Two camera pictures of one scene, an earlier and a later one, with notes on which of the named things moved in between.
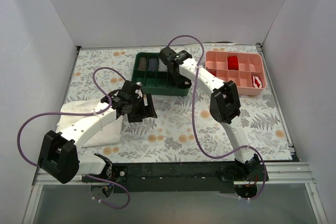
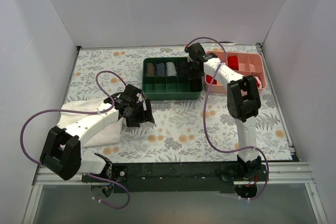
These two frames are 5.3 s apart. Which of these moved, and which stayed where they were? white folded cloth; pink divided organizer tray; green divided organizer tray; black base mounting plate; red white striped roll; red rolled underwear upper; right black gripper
Moved: right black gripper; green divided organizer tray
Stayed: pink divided organizer tray; white folded cloth; black base mounting plate; red rolled underwear upper; red white striped roll
